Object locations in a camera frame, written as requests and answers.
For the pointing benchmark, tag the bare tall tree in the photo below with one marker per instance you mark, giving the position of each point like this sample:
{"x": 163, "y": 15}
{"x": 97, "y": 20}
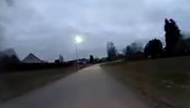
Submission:
{"x": 111, "y": 51}

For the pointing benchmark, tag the street lamp pole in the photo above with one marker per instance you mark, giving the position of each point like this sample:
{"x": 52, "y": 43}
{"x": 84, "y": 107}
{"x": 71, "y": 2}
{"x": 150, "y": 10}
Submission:
{"x": 77, "y": 55}

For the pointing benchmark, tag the grey asphalt road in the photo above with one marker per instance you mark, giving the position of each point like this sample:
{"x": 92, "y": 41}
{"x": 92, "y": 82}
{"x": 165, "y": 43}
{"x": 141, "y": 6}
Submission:
{"x": 83, "y": 94}

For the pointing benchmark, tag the round dark bush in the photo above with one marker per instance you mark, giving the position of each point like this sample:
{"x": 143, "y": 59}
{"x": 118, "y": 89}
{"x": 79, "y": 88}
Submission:
{"x": 153, "y": 48}

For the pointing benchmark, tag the house with pitched roof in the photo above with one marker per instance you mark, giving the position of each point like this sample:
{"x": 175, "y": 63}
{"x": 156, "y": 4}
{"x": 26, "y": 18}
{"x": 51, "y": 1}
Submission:
{"x": 31, "y": 58}

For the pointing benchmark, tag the grass field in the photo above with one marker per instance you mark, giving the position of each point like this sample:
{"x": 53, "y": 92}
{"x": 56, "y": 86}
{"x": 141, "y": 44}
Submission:
{"x": 162, "y": 80}

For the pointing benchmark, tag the dark hedge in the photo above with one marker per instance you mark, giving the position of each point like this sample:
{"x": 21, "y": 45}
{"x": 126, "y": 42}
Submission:
{"x": 24, "y": 67}

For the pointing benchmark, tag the grass strip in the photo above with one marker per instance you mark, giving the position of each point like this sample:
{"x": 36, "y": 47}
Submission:
{"x": 22, "y": 83}

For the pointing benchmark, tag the tall dark conifer tree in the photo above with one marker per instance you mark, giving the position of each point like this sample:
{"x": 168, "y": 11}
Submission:
{"x": 172, "y": 37}

